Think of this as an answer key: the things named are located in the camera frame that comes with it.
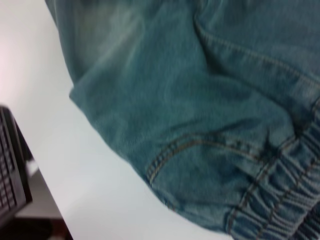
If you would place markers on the blue denim shorts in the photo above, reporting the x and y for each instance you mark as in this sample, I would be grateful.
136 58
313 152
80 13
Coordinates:
200 120

